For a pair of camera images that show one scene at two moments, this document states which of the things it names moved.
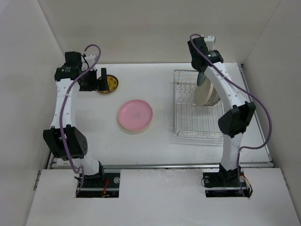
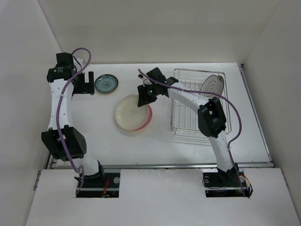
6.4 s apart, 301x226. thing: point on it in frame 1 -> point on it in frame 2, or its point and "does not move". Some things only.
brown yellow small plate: [112, 83] does not move
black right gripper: [209, 50] -> [143, 98]
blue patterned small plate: [201, 78] -> [106, 84]
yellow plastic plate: [134, 120] -> [133, 133]
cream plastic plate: [204, 92] -> [128, 115]
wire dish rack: [191, 119] does not move
